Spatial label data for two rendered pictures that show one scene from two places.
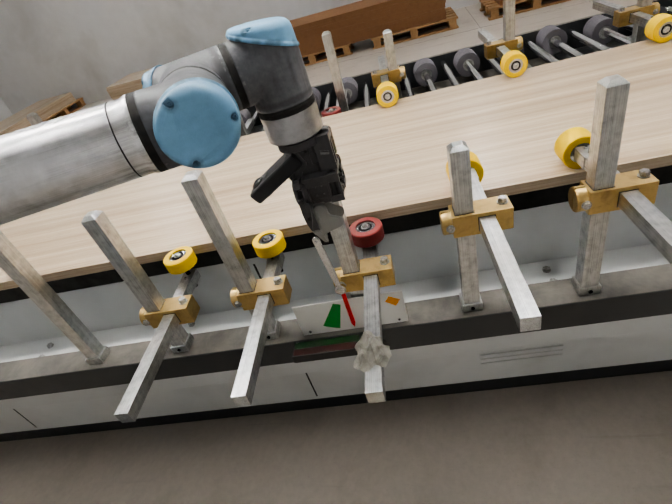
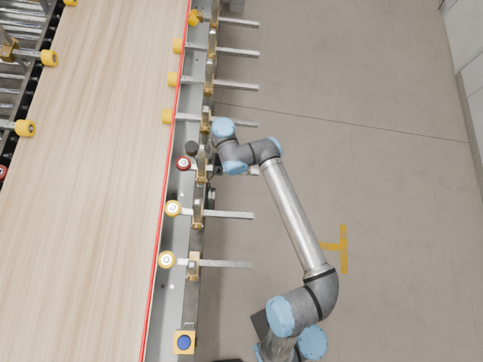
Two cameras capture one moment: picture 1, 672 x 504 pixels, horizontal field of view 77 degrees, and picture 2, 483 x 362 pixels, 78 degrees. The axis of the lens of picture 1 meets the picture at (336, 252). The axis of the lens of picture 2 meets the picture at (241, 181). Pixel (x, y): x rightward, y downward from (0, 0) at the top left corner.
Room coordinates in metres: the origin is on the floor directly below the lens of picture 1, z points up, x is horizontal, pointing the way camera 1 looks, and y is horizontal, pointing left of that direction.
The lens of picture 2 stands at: (0.84, 0.59, 2.36)
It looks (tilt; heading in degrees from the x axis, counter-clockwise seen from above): 68 degrees down; 240
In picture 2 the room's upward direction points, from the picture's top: 20 degrees clockwise
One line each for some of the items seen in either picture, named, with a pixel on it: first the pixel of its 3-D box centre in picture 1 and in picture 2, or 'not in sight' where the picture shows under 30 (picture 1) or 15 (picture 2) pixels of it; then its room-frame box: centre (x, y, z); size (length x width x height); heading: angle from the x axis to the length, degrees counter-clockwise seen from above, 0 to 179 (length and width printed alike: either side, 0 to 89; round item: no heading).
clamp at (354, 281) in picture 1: (363, 273); (201, 171); (0.74, -0.04, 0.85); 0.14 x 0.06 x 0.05; 77
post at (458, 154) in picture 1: (466, 247); (205, 132); (0.68, -0.27, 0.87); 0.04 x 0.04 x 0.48; 77
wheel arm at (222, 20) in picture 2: not in sight; (231, 21); (0.40, -1.01, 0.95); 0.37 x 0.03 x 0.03; 167
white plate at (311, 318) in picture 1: (350, 314); not in sight; (0.72, 0.01, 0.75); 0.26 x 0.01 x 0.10; 77
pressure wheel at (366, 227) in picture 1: (369, 243); (183, 166); (0.83, -0.08, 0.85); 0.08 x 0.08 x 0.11
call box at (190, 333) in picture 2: not in sight; (184, 340); (0.91, 0.72, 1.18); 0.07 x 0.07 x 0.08; 77
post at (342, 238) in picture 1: (344, 245); (201, 168); (0.74, -0.02, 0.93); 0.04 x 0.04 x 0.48; 77
